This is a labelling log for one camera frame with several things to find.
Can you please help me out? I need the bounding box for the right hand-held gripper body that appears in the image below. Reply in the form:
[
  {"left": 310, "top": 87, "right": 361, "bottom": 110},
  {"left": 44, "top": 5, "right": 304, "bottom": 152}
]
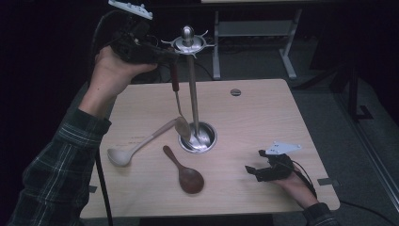
[{"left": 257, "top": 141, "right": 303, "bottom": 183}]

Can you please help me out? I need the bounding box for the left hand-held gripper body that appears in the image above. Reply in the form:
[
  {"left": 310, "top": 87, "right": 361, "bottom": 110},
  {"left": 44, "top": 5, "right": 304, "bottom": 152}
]
[{"left": 107, "top": 0, "right": 165, "bottom": 64}]

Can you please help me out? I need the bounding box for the metal utensil stand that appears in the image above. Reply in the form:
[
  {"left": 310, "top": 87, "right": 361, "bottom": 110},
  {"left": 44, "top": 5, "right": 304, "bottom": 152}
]
[{"left": 161, "top": 25, "right": 218, "bottom": 154}]

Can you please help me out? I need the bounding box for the dark brown wooden spoon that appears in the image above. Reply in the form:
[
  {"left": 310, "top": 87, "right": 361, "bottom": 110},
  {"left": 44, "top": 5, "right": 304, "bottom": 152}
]
[{"left": 162, "top": 145, "right": 205, "bottom": 195}]

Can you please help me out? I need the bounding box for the red-handled metal spoon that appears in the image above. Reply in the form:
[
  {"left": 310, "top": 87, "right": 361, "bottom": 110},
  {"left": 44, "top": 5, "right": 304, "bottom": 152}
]
[{"left": 169, "top": 59, "right": 193, "bottom": 142}]

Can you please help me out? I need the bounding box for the person's right hand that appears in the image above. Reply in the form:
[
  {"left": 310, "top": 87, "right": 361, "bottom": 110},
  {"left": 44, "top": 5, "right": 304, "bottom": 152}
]
[{"left": 272, "top": 170, "right": 318, "bottom": 210}]

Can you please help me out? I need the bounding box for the person's left hand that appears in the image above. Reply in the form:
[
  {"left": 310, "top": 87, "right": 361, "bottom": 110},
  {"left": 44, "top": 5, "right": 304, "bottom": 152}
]
[{"left": 88, "top": 45, "right": 158, "bottom": 99}]

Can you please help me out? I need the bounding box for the black metal stand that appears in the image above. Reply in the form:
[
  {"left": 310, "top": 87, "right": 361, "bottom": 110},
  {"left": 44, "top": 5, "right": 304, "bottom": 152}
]
[{"left": 310, "top": 59, "right": 375, "bottom": 122}]

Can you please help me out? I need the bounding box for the beige plastic ladle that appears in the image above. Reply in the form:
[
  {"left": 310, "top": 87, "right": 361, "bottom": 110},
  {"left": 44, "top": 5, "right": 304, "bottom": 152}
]
[{"left": 106, "top": 118, "right": 179, "bottom": 168}]

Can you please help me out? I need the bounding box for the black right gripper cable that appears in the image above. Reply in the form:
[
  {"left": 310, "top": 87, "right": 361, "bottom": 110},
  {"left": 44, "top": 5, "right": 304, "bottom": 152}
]
[{"left": 290, "top": 159, "right": 318, "bottom": 200}]

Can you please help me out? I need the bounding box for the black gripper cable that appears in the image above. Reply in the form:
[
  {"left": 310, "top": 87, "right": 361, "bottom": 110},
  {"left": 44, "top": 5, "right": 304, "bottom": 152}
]
[
  {"left": 290, "top": 159, "right": 318, "bottom": 200},
  {"left": 91, "top": 8, "right": 126, "bottom": 226}
]

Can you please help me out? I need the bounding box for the grey metal desk frame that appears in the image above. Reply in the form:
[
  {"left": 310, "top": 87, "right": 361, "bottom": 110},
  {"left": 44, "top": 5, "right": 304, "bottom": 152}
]
[{"left": 200, "top": 0, "right": 304, "bottom": 81}]

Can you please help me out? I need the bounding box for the black cable on floor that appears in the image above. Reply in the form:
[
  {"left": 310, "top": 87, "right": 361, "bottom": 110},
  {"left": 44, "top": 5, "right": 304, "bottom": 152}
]
[{"left": 339, "top": 200, "right": 399, "bottom": 221}]

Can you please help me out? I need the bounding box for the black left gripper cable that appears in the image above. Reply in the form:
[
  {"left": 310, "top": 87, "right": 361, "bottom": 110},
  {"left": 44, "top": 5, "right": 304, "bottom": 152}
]
[{"left": 91, "top": 8, "right": 126, "bottom": 226}]

